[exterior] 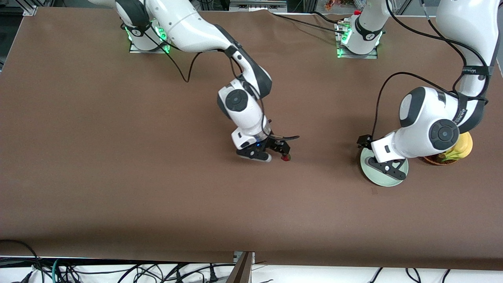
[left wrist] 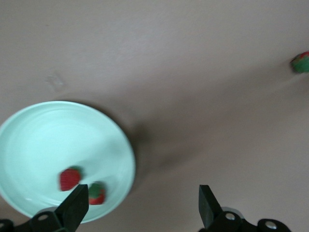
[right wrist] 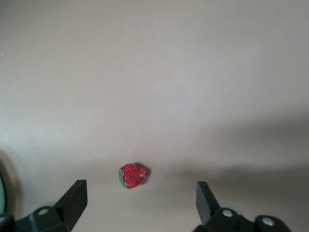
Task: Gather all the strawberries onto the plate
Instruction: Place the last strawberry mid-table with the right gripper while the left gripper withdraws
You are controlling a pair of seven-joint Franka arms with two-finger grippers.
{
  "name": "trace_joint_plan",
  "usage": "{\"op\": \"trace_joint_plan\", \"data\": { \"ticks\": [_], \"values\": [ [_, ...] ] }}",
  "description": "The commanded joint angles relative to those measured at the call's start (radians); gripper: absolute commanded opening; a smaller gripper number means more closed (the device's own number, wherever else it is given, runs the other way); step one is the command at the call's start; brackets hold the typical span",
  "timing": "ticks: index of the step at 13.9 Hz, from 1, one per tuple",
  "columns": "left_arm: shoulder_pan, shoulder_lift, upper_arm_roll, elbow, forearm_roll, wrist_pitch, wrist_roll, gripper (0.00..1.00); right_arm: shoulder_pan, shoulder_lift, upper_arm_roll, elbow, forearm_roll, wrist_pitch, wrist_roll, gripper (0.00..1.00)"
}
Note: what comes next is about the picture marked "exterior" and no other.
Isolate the brown table cover sheet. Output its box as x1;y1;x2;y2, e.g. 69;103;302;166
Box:
0;6;503;272

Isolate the brown wicker basket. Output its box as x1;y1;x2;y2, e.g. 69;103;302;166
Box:
424;155;458;166

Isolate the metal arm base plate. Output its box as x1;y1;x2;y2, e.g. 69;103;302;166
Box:
335;22;379;59
129;18;171;54

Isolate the aluminium profile bar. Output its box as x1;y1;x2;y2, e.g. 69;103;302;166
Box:
226;251;256;283

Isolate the grey metal box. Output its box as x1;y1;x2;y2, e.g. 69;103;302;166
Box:
229;0;288;12

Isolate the yellow banana bunch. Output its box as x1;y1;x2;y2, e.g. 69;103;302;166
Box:
440;132;474;162

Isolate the long black cable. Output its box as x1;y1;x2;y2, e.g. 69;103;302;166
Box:
141;31;300;142
371;0;492;138

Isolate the pale green round plate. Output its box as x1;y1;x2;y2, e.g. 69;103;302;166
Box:
360;147;409;187

